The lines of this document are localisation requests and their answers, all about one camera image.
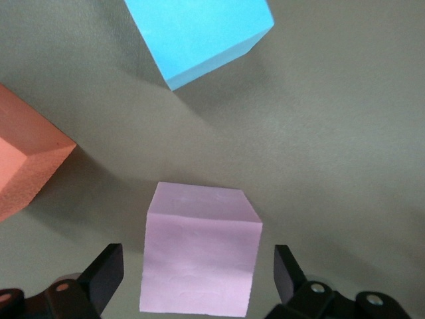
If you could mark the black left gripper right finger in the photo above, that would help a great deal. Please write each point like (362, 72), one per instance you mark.
(292, 285)

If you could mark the orange foam block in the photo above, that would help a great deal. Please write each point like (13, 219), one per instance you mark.
(26, 156)

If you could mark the blue foam block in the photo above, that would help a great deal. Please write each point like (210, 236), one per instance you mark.
(199, 36)

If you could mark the brown table cover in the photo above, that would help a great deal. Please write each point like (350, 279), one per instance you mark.
(332, 133)

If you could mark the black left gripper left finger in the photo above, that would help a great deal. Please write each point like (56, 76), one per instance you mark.
(96, 285)

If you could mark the pink foam block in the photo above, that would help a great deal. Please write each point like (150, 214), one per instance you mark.
(199, 259)

